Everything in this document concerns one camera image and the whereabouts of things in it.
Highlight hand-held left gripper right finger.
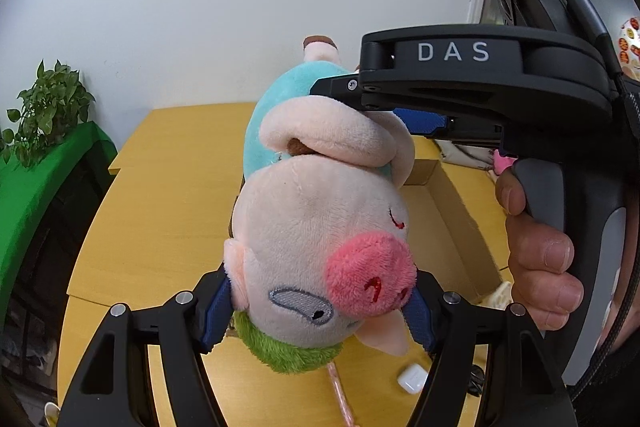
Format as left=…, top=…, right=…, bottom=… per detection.
left=400, top=269, right=576, bottom=427

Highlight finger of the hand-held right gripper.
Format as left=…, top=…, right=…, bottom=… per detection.
left=309, top=81, right=398, bottom=114
left=397, top=108, right=504, bottom=144

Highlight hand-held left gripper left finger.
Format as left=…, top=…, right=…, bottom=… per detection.
left=59, top=264, right=237, bottom=427

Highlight white earbuds case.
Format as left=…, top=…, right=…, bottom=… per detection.
left=397, top=364, right=427, bottom=393

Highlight black sunglasses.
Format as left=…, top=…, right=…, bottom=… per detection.
left=469, top=364, right=486, bottom=400

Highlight cardboard box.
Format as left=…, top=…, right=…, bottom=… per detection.
left=400, top=157, right=503, bottom=306

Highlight pink glitter pen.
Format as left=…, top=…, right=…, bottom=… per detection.
left=327, top=354, right=357, bottom=427

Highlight plush pig toy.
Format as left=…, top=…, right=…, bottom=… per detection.
left=222, top=36, right=418, bottom=375

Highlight person's right hand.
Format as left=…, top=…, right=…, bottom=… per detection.
left=495, top=167, right=585, bottom=333

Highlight grey cloth bag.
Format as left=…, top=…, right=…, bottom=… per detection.
left=439, top=140, right=501, bottom=168

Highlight pink plush toy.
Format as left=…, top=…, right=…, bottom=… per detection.
left=492, top=149, right=518, bottom=176

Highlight green cabinet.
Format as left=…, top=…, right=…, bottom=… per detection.
left=0, top=122, right=119, bottom=308

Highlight green potted plant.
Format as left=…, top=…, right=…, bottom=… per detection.
left=0, top=61, right=96, bottom=168

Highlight colourful wall poster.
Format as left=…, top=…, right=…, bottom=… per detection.
left=619, top=16, right=640, bottom=80

